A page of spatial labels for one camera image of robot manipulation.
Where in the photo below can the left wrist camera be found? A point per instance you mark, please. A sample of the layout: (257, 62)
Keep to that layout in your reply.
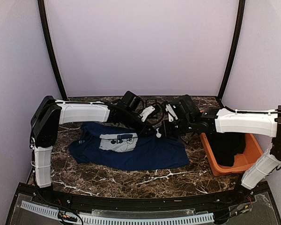
(150, 111)

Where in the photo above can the left black frame post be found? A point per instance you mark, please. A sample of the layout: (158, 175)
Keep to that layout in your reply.
(50, 49)

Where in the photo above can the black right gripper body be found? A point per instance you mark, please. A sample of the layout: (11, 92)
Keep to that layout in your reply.
(170, 131)

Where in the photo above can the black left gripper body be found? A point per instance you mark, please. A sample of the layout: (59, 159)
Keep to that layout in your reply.
(140, 130)

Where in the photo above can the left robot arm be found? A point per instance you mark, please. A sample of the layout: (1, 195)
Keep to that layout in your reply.
(52, 113)

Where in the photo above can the white slotted cable duct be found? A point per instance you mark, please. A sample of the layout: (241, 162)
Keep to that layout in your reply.
(108, 217)

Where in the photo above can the orange plastic basket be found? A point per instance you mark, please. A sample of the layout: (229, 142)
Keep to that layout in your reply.
(243, 162)

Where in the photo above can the black brooch box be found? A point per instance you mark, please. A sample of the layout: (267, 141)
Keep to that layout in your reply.
(150, 101)

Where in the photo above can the right black frame post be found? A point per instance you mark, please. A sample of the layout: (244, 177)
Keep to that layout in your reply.
(233, 50)

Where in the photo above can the blue printed t-shirt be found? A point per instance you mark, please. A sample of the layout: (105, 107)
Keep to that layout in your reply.
(123, 149)

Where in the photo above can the black frame post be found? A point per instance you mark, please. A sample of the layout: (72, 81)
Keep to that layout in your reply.
(50, 49)
(233, 50)

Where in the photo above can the round gold white brooch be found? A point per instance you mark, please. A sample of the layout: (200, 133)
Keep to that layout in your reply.
(158, 134)

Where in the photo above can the black garment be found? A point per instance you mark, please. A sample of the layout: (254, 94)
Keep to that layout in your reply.
(225, 146)

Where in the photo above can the black front rail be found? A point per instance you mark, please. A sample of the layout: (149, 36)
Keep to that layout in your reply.
(213, 202)

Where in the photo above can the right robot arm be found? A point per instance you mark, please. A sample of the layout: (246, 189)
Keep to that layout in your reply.
(185, 117)

